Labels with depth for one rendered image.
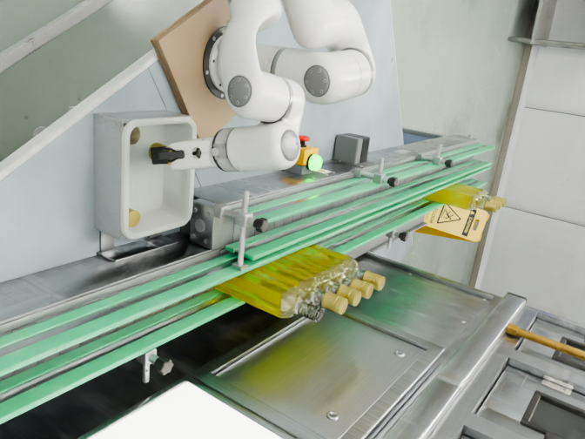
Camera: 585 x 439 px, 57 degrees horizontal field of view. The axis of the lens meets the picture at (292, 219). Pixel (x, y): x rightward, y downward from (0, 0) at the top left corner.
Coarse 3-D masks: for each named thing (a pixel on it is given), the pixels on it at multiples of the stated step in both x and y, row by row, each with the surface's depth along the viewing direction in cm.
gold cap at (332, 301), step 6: (324, 294) 109; (330, 294) 109; (336, 294) 110; (324, 300) 109; (330, 300) 108; (336, 300) 108; (342, 300) 108; (324, 306) 109; (330, 306) 108; (336, 306) 107; (342, 306) 108; (336, 312) 108; (342, 312) 109
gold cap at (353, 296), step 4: (340, 288) 114; (344, 288) 114; (348, 288) 113; (352, 288) 114; (336, 292) 114; (340, 292) 113; (344, 292) 113; (348, 292) 113; (352, 292) 113; (356, 292) 112; (360, 292) 114; (344, 296) 113; (348, 296) 112; (352, 296) 112; (356, 296) 112; (360, 296) 114; (348, 300) 112; (352, 300) 112; (356, 300) 113; (352, 304) 113; (356, 304) 113
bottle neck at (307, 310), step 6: (300, 300) 107; (300, 306) 106; (306, 306) 105; (312, 306) 105; (300, 312) 106; (306, 312) 105; (312, 312) 104; (318, 312) 104; (312, 318) 104; (318, 318) 106
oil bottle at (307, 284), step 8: (272, 264) 118; (280, 264) 118; (264, 272) 115; (272, 272) 114; (280, 272) 114; (288, 272) 115; (296, 272) 115; (288, 280) 112; (296, 280) 111; (304, 280) 112; (312, 280) 112; (304, 288) 110; (312, 288) 111; (304, 296) 111; (312, 296) 111
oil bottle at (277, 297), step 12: (240, 276) 112; (252, 276) 112; (264, 276) 113; (216, 288) 117; (228, 288) 114; (240, 288) 112; (252, 288) 110; (264, 288) 108; (276, 288) 108; (288, 288) 108; (240, 300) 113; (252, 300) 111; (264, 300) 109; (276, 300) 107; (288, 300) 106; (276, 312) 108; (288, 312) 106
